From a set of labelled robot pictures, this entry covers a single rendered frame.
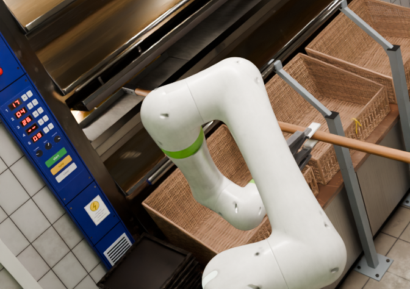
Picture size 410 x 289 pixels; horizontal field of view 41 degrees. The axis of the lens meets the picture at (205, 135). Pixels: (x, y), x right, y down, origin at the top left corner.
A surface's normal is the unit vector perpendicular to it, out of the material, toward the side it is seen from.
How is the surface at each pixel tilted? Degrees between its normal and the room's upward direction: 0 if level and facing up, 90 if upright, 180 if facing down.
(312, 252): 36
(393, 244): 0
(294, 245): 11
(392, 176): 90
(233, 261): 4
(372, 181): 90
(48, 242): 90
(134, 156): 70
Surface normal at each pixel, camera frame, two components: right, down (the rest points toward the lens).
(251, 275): -0.18, -0.54
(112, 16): 0.51, -0.06
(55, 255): 0.67, 0.22
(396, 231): -0.34, -0.76
